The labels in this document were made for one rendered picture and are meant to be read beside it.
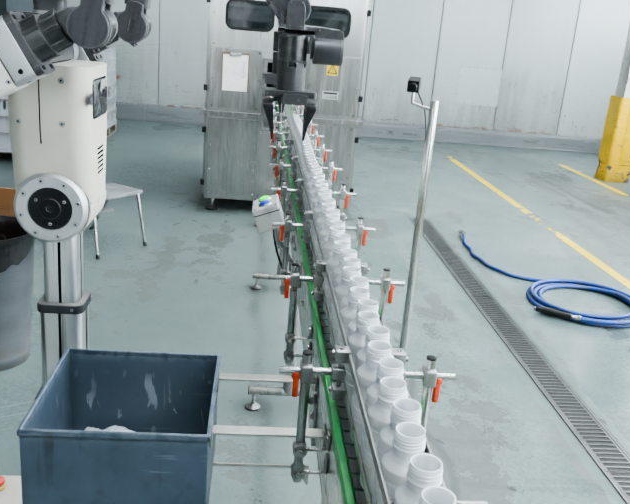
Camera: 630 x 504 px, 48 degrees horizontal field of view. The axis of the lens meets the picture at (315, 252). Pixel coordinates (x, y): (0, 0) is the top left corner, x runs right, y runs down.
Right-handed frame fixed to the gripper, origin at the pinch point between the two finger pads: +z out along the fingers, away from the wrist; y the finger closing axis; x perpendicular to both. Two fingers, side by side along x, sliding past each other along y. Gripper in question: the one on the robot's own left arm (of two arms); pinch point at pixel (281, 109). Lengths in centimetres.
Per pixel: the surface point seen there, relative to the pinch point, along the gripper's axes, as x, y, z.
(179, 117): -977, 142, 126
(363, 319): 82, -13, 25
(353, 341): 82, -12, 29
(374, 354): 94, -14, 25
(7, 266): -113, 114, 86
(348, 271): 59, -13, 24
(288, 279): 40, -2, 33
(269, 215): -10.0, 1.8, 31.5
